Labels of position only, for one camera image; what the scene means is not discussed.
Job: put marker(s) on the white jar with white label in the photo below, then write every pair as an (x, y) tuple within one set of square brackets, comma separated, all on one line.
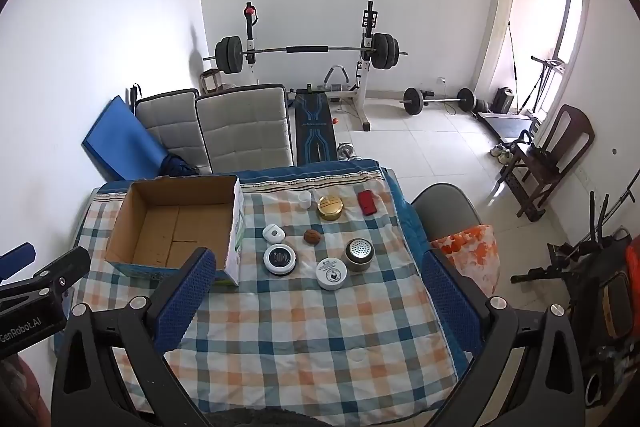
[(331, 273)]

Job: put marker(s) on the white earbud case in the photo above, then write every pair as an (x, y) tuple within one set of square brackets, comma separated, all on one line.
[(273, 233)]

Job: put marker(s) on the person's left forearm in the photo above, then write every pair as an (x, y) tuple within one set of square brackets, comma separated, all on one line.
[(20, 394)]

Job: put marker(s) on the black and blue weight bench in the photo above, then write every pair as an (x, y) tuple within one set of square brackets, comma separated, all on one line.
[(314, 127)]

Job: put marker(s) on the brown paper bag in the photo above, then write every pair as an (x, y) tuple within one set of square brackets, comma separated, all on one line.
[(212, 82)]

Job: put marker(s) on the checked blanket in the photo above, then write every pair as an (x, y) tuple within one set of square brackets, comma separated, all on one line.
[(300, 347)]

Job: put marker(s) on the cardboard box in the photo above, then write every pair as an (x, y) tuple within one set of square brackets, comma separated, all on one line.
[(150, 227)]

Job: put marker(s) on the white squat rack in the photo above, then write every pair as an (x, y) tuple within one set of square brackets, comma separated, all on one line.
[(366, 82)]

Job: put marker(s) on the small chrome dumbbell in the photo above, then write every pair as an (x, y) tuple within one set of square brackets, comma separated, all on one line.
[(346, 151)]

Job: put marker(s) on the grey shell chair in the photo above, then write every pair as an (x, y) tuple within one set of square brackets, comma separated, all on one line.
[(442, 209)]

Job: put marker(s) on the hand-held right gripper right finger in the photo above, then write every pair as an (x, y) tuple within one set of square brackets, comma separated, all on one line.
[(450, 302)]

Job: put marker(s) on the white jar with black lid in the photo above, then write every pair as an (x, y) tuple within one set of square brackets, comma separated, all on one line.
[(279, 259)]

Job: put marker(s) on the brown walnut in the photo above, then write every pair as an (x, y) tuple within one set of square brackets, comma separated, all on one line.
[(311, 237)]

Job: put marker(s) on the pair of light shoes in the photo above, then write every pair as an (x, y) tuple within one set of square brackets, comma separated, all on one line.
[(501, 152)]

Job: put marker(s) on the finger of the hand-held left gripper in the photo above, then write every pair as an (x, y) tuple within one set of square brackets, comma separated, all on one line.
[(55, 274), (15, 259)]

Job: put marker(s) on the grey quilted cushion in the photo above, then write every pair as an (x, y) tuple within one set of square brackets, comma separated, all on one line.
[(245, 132), (170, 127)]

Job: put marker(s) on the silver tin with perforated lid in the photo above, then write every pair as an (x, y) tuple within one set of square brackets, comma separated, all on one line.
[(359, 254)]

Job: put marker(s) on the black treadmill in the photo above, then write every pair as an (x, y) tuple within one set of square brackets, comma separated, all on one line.
[(505, 126)]

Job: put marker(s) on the small red box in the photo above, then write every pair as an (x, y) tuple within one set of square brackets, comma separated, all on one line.
[(367, 202)]

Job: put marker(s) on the black metal equipment frame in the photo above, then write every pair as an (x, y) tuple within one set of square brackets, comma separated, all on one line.
[(575, 257)]

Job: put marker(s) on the grey exercise stand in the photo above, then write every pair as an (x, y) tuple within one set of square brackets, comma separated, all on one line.
[(547, 67)]

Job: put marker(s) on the short barbell with black plates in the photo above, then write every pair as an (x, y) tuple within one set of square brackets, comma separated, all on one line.
[(414, 101)]

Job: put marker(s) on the white door frame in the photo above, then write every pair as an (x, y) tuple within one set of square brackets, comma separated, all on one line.
[(500, 7)]

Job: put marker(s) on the dark wooden chair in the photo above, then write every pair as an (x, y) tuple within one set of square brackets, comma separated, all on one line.
[(570, 132)]

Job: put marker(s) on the round gold tin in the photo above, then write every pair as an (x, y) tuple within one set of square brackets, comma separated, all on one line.
[(330, 207)]

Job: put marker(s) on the long barbell with black plates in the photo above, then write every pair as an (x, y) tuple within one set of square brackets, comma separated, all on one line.
[(230, 54)]

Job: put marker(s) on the black box appliance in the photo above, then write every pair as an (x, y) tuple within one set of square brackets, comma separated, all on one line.
[(503, 100)]

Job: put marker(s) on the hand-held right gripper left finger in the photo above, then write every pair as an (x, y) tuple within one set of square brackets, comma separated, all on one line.
[(184, 299)]

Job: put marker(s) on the dark blue cloth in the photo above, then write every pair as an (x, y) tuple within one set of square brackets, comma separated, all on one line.
[(180, 166)]

